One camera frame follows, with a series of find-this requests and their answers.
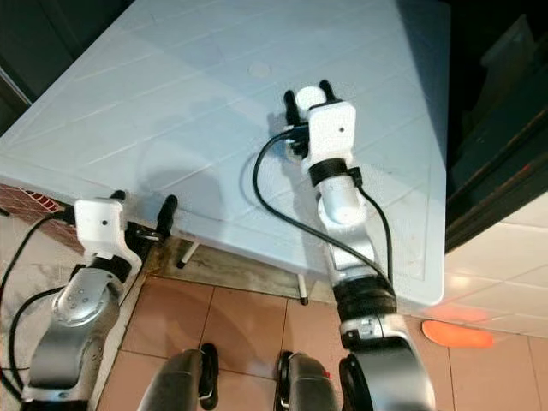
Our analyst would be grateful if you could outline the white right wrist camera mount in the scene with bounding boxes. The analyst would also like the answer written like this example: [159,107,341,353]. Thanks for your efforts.
[307,100,359,166]

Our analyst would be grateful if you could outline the dark wooden cabinet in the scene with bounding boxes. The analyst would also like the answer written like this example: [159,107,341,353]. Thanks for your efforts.
[445,0,548,254]

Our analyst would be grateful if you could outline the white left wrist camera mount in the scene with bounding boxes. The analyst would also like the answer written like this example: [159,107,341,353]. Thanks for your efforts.
[74,199,132,263]

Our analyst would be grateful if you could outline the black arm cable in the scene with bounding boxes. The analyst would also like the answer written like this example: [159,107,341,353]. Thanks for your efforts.
[252,128,396,289]
[0,212,80,396]

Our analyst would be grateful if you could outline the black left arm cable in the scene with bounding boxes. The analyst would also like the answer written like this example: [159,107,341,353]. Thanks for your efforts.
[0,212,80,396]

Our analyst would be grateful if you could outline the silver left robot leg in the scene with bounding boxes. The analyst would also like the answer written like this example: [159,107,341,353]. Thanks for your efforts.
[136,344,218,411]

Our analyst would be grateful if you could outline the white plastic table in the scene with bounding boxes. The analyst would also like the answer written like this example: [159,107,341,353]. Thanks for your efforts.
[0,0,452,310]

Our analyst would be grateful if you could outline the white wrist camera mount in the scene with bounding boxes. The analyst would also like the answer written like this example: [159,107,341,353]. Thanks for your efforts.
[307,100,359,166]
[74,199,132,263]

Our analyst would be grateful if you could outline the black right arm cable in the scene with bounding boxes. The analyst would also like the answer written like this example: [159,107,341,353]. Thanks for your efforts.
[252,128,396,289]

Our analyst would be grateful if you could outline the small white bottle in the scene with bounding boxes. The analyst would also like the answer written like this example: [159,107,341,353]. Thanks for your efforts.
[295,86,327,118]

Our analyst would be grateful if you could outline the dark furniture panel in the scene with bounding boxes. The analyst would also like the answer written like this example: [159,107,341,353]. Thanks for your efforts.
[0,0,135,129]

